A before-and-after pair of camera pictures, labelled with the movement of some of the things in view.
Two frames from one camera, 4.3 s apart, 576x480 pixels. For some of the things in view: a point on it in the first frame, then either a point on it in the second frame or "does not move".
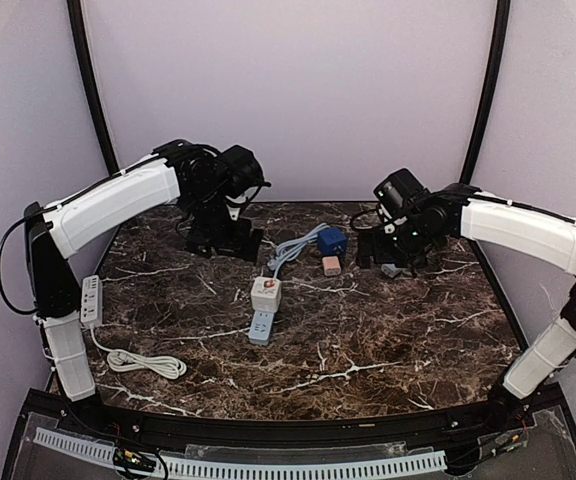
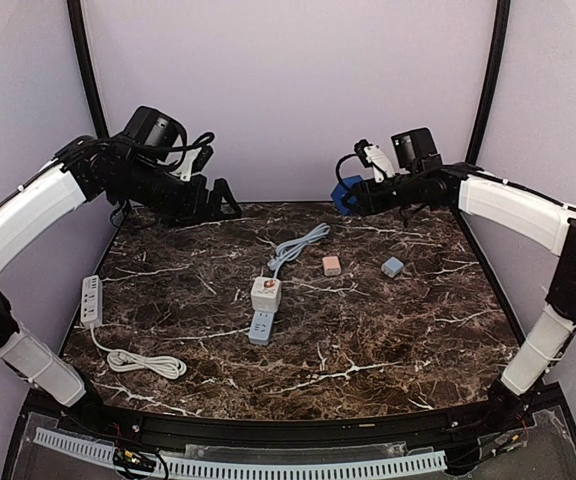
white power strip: (91, 316) does not move
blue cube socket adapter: (332, 242) → (340, 191)
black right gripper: (385, 253) → (368, 201)
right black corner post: (502, 23) does not move
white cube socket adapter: (266, 294) does not move
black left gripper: (225, 242) → (201, 198)
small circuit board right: (510, 441) does not move
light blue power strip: (262, 323) does not move
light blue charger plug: (390, 269) does not move
